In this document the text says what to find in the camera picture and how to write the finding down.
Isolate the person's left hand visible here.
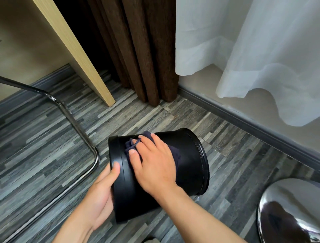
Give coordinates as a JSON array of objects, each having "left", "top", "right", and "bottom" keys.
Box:
[{"left": 82, "top": 162, "right": 121, "bottom": 231}]

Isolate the person's right hand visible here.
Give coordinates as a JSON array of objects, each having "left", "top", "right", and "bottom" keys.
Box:
[{"left": 128, "top": 133, "right": 178, "bottom": 198}]

